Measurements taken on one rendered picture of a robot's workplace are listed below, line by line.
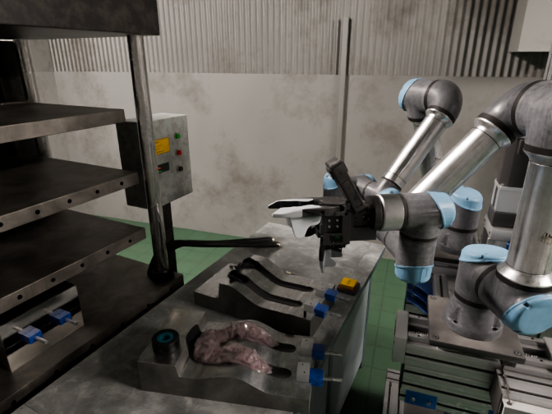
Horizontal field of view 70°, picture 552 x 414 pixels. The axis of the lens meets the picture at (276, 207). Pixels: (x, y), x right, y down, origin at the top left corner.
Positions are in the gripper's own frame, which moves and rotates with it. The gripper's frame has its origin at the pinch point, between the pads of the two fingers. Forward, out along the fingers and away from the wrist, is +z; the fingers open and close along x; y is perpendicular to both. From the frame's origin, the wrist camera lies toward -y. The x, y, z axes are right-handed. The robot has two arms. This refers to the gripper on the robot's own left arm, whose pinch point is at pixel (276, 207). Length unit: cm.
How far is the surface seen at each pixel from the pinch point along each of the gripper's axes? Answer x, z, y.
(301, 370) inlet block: 25, -10, 55
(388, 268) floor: 237, -126, 115
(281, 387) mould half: 23, -3, 58
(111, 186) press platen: 81, 54, 8
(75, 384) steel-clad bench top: 37, 58, 61
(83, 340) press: 60, 63, 60
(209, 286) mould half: 77, 19, 50
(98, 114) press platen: 81, 55, -19
